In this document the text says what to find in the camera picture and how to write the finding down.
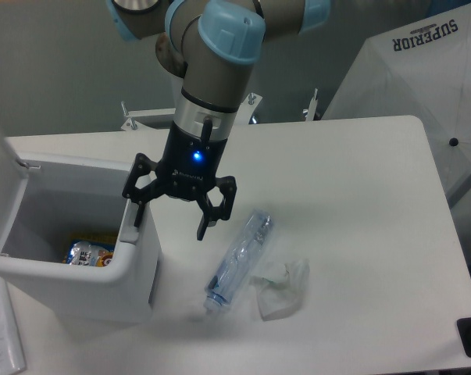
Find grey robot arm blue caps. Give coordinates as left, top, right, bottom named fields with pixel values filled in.
left=107, top=0, right=331, bottom=238

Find clear plastic bottle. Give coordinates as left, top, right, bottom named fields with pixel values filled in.
left=203, top=209, right=274, bottom=313

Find white trash can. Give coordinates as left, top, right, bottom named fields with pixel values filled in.
left=0, top=134, right=162, bottom=323

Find snack wrapper in bin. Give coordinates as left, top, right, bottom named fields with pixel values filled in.
left=62, top=232, right=117, bottom=267

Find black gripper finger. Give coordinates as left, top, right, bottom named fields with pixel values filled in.
left=195, top=176, right=237, bottom=241
left=122, top=153, right=171, bottom=227

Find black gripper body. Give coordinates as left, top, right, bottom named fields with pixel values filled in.
left=154, top=121, right=227, bottom=202

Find white metal base frame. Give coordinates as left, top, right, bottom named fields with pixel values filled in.
left=120, top=87, right=323, bottom=132

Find white umbrella with lettering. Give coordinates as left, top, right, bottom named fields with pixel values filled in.
left=323, top=3, right=471, bottom=191

